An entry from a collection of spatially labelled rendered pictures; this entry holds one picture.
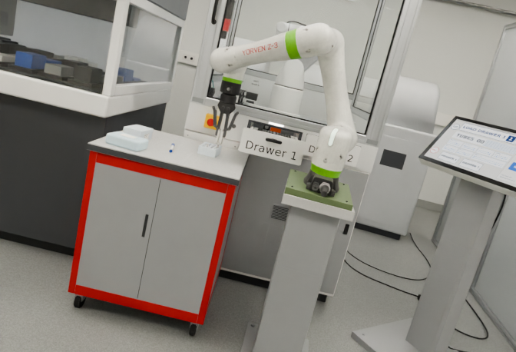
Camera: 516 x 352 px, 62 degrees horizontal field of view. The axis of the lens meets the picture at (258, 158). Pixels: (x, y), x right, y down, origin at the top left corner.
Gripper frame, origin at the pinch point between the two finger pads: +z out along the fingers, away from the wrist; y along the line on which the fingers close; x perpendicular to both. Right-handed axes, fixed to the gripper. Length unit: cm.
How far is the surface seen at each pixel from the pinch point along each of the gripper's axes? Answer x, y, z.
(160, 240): -35, -9, 43
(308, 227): -34, 48, 21
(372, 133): 29, 73, -16
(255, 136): -8.0, 17.0, -5.4
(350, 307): 36, 90, 85
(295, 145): -6.8, 35.4, -5.5
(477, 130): 15, 118, -30
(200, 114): 23.6, -16.5, -4.8
